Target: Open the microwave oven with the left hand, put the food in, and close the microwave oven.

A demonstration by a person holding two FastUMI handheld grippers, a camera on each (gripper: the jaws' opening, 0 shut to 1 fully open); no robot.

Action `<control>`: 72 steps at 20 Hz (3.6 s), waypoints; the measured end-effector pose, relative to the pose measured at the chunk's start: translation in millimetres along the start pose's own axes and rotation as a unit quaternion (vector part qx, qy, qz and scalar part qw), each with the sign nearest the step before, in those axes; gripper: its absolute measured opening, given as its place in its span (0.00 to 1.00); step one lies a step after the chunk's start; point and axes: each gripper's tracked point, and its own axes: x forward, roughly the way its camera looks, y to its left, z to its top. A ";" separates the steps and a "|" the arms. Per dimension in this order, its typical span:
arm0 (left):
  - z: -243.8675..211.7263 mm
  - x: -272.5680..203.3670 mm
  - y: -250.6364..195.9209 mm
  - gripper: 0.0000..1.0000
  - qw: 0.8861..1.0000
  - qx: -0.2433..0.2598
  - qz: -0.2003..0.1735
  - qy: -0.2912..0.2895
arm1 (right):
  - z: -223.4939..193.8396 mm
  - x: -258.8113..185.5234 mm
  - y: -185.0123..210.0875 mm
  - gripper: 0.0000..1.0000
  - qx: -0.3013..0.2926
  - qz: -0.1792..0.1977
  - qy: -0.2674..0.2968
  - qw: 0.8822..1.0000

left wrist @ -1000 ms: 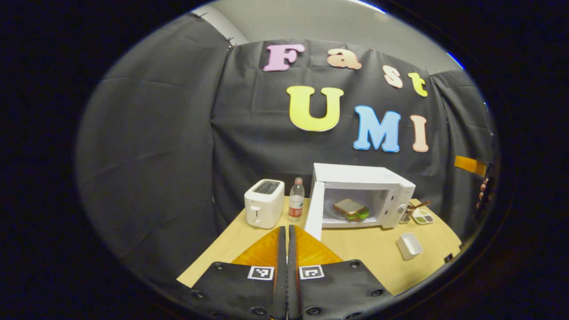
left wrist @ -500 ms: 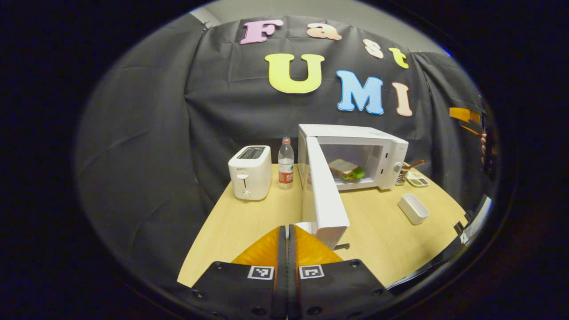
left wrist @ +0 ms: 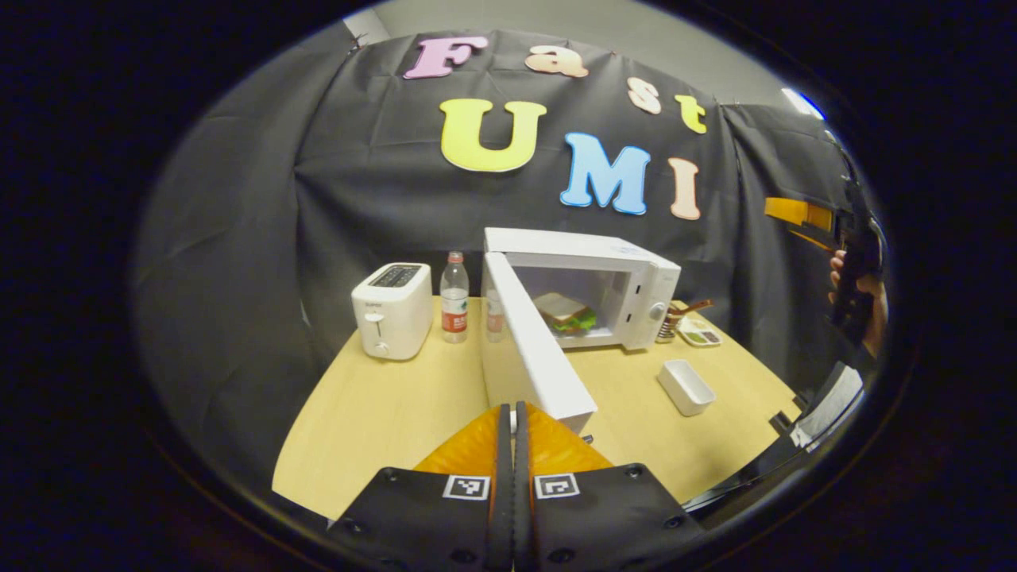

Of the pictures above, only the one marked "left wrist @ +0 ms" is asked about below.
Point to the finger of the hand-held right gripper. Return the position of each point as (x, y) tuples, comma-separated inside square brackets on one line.
[(794, 213), (814, 241)]

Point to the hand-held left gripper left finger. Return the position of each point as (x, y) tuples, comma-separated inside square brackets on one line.
[(500, 516)]

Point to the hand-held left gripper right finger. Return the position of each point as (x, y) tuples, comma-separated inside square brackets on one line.
[(522, 516)]

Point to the white microwave oven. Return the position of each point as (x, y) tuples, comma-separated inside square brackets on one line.
[(639, 294)]

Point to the lettuce sandwich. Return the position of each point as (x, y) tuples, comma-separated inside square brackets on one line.
[(560, 308)]

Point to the small ceiling light panel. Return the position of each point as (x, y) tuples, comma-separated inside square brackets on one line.
[(801, 103)]

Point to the white sheet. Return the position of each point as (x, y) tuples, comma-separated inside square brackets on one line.
[(830, 405)]

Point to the white divided dish of grains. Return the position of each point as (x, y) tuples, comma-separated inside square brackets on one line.
[(703, 338)]

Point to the white rectangular tray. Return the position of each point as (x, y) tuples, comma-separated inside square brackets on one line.
[(687, 389)]

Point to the clear water bottle red label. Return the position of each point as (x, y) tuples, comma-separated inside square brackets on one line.
[(454, 310)]

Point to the white toaster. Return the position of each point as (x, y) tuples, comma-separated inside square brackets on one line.
[(393, 318)]

